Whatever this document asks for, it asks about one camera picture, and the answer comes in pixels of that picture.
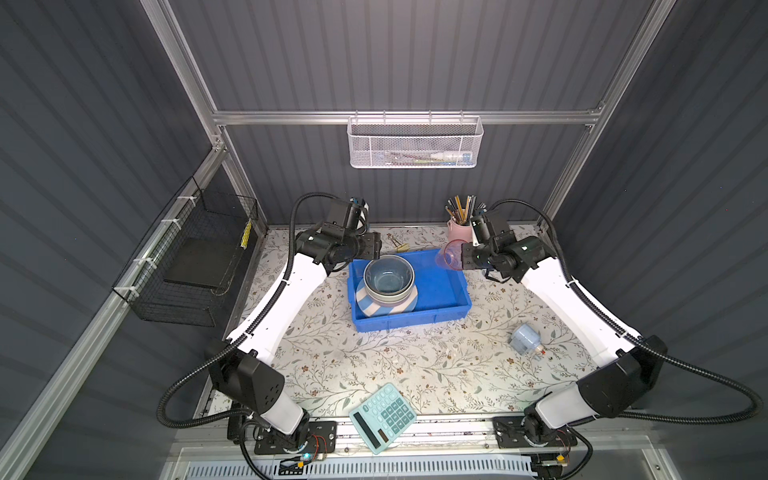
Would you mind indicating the green bowl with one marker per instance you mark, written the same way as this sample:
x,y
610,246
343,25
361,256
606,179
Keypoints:
x,y
406,295

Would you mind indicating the yellow tag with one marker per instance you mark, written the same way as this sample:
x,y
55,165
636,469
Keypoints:
x,y
246,235

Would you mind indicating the white wire mesh basket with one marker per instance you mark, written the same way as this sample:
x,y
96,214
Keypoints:
x,y
370,136

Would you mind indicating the pink translucent tumbler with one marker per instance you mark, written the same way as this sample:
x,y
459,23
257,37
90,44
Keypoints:
x,y
450,256

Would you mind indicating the blue grey bowl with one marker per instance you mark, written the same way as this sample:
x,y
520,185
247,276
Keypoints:
x,y
389,276

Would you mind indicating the blue plastic bin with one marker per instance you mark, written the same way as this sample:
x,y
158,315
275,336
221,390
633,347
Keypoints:
x,y
442,295

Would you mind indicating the black slab in basket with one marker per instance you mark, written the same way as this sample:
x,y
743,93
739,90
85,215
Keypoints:
x,y
203,263

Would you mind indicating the teal calculator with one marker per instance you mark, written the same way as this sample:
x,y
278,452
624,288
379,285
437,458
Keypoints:
x,y
382,418

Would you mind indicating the pencils bundle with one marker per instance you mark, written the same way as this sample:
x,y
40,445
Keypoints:
x,y
462,210

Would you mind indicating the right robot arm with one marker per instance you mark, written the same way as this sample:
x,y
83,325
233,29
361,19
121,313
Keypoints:
x,y
624,372

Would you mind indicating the blue translucent tumbler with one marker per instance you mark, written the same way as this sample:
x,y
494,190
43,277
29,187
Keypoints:
x,y
359,213

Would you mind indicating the small light blue cup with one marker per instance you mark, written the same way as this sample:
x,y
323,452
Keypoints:
x,y
525,340

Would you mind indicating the pink pencil cup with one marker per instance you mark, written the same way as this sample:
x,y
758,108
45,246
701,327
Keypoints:
x,y
458,232

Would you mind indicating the pens in white basket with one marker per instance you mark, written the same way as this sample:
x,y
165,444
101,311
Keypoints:
x,y
440,158

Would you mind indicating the brass clip on table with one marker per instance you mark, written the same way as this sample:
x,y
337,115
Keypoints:
x,y
400,247

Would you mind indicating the black wire basket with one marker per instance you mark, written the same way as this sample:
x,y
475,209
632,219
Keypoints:
x,y
208,214

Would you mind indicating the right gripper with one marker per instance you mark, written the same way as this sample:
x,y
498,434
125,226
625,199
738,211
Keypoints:
x,y
466,263

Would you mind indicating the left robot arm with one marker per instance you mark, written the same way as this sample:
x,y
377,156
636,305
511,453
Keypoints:
x,y
246,374

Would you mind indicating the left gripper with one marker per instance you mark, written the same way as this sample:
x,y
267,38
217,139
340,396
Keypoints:
x,y
372,243

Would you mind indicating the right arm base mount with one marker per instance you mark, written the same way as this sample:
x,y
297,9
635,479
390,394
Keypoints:
x,y
528,430

